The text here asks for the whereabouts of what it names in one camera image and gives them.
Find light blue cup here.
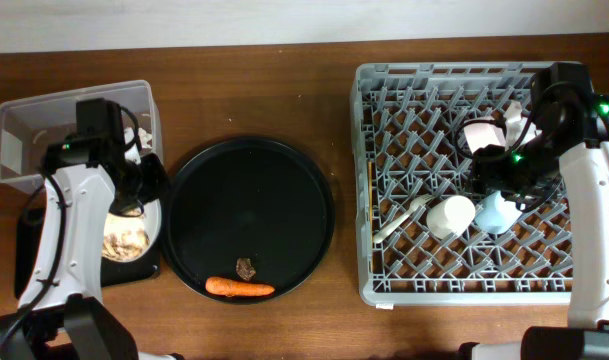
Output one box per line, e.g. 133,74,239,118
474,191,522,235

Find grey plate with food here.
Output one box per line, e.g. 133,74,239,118
102,200,162,263

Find white paper cup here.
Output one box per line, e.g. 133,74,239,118
426,195,476,239

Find white plastic fork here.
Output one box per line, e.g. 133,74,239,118
373,194,433,244

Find orange carrot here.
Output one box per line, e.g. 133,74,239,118
205,277,275,297

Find brown food scrap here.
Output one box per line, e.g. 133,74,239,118
236,258,256,282

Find wooden chopstick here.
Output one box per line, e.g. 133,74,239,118
367,161,373,231

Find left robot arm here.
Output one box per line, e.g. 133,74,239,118
0,137,168,359

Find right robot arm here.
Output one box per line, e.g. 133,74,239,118
457,62,609,359

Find grey dishwasher rack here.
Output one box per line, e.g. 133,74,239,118
350,61,609,307

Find crumpled white tissue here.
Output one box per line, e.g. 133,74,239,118
124,127,153,149

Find round black tray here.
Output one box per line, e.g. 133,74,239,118
158,137,335,298

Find black rectangular tray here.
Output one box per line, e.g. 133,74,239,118
14,208,160,299

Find clear plastic bin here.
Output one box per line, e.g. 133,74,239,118
0,80,164,194

